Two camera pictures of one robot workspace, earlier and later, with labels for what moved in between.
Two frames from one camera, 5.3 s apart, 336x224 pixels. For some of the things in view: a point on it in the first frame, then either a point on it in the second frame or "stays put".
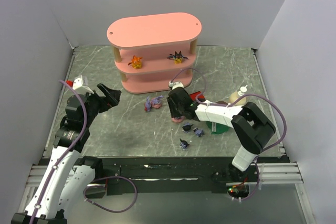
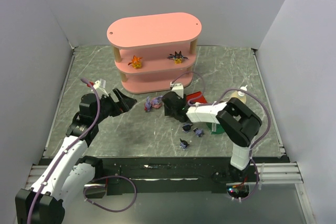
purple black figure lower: [184, 144] stays put
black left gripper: [102, 99] -> [115, 104]
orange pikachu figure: [136, 62] stays put
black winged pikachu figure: [177, 57] stays put
